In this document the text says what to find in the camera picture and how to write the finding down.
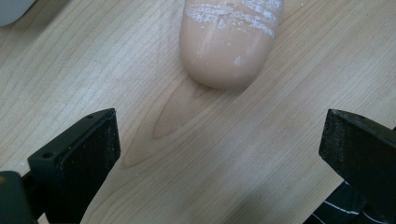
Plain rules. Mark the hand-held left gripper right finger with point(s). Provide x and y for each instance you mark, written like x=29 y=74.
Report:
x=361 y=155

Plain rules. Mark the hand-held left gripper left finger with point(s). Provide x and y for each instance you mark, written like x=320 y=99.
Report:
x=77 y=165

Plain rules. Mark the beige bread roll with sugar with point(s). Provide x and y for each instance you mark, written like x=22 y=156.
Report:
x=225 y=46

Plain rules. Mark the white rounded object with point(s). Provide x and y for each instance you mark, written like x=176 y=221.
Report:
x=12 y=9

